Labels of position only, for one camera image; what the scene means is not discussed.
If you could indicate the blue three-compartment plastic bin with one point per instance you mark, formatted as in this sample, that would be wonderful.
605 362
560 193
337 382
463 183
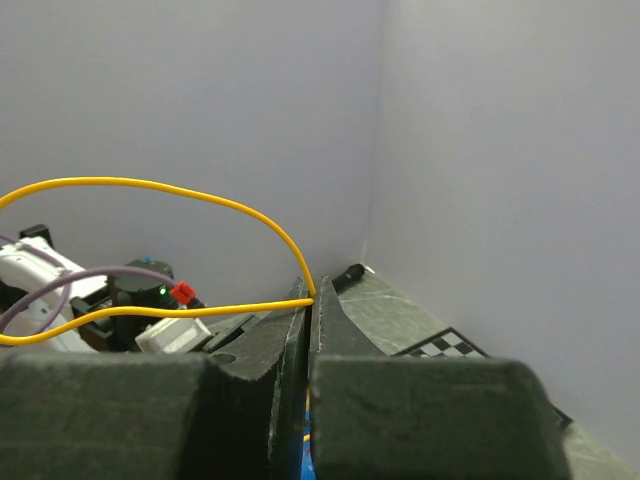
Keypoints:
307 469

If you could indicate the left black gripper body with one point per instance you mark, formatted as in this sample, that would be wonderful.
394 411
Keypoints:
228 330

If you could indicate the black microphone orange tip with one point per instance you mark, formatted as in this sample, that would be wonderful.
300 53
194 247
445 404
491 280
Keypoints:
350 277

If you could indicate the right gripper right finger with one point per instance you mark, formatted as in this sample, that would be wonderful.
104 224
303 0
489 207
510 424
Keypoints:
376 416

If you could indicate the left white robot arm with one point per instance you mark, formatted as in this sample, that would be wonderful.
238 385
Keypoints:
30 262

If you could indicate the black and white chessboard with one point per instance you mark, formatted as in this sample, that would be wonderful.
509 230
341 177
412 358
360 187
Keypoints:
448 343

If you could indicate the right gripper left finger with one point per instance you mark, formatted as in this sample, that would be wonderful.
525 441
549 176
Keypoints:
237 413

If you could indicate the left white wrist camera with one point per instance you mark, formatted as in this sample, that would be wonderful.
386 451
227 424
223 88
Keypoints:
176 335

